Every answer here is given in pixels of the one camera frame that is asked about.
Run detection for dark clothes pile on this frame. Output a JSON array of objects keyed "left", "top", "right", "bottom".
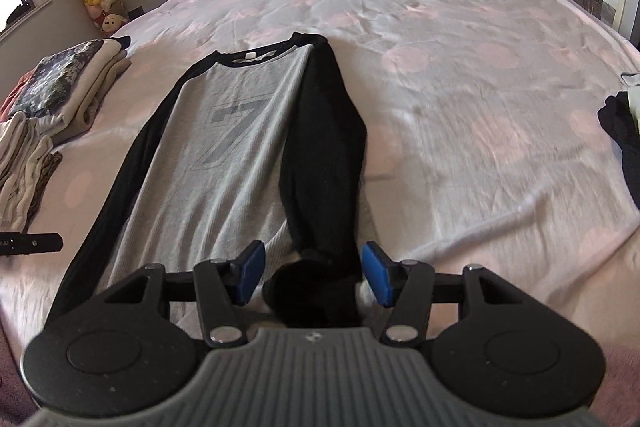
[{"left": 597, "top": 89, "right": 640, "bottom": 210}]

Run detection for purple fleece blanket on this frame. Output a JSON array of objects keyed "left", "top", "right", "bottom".
[{"left": 0, "top": 322, "right": 640, "bottom": 427}]

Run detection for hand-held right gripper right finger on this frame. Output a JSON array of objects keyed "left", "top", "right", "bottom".
[{"left": 361, "top": 241, "right": 530, "bottom": 349}]

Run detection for folded dark printed shirt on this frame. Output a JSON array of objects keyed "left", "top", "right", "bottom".
[{"left": 7, "top": 39, "right": 108, "bottom": 118}]

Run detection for salmon folded garment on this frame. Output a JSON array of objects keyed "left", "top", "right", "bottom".
[{"left": 0, "top": 69, "right": 37, "bottom": 118}]

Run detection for bed with pink dotted sheet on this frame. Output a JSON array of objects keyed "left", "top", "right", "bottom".
[{"left": 0, "top": 0, "right": 640, "bottom": 358}]

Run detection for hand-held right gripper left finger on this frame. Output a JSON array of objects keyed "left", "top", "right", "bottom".
[{"left": 102, "top": 239, "right": 267, "bottom": 349}]

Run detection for folded beige garments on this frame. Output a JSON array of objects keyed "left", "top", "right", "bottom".
[{"left": 30, "top": 36, "right": 132, "bottom": 146}]

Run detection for grey shirt with black sleeves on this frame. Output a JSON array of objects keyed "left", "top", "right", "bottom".
[{"left": 45, "top": 32, "right": 373, "bottom": 333}]

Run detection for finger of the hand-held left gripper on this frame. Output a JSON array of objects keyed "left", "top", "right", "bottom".
[{"left": 0, "top": 232, "right": 64, "bottom": 257}]

